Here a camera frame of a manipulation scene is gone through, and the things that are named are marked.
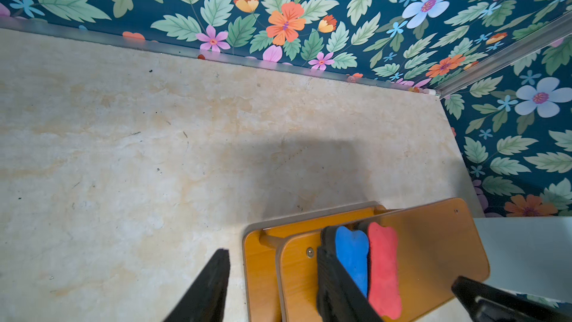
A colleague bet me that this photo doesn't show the orange wooden two-tier shelf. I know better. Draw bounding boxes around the orange wooden two-tier shelf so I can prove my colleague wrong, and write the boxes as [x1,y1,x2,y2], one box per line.
[243,198,490,321]

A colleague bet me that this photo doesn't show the light blue box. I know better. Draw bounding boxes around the light blue box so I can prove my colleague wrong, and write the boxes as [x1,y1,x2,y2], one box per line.
[475,216,571,303]

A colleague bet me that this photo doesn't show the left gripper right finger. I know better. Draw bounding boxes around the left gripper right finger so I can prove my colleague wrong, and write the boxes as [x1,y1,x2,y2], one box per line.
[317,246,383,322]

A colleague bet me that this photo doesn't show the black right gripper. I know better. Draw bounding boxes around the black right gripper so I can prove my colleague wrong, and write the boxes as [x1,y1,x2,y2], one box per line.
[451,276,571,322]

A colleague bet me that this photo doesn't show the blue eraser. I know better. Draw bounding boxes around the blue eraser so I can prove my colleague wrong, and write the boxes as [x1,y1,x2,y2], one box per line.
[321,226,369,297]

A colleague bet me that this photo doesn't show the red eraser top shelf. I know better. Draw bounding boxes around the red eraser top shelf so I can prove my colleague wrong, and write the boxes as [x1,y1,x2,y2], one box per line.
[358,222,402,320]

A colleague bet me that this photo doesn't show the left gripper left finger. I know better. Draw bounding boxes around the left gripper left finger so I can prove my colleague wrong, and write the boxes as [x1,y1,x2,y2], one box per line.
[165,248,230,322]

